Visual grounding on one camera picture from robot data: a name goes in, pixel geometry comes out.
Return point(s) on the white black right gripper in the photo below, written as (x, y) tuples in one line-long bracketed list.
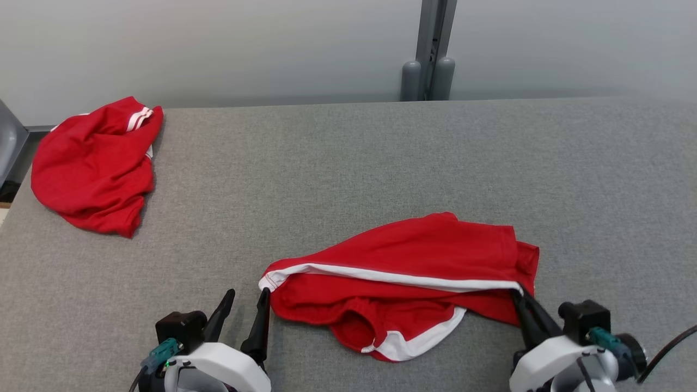
[(550, 365)]

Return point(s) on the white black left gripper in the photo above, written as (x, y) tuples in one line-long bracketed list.
[(223, 365)]

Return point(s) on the red shorts with white stripes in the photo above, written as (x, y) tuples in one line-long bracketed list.
[(425, 250)]

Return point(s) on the red white numbered jersey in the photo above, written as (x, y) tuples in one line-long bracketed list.
[(87, 163)]

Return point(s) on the grey cylinder foot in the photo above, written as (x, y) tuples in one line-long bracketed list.
[(411, 81), (444, 79)]

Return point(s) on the grey plastic chair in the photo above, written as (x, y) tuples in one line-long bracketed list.
[(10, 141)]

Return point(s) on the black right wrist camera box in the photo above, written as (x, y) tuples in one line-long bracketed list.
[(582, 318)]

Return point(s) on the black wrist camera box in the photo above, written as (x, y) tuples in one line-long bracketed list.
[(179, 326), (582, 318)]

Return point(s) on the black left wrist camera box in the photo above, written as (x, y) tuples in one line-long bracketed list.
[(179, 326)]

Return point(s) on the grey partition post with slot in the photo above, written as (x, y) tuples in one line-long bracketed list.
[(428, 32)]

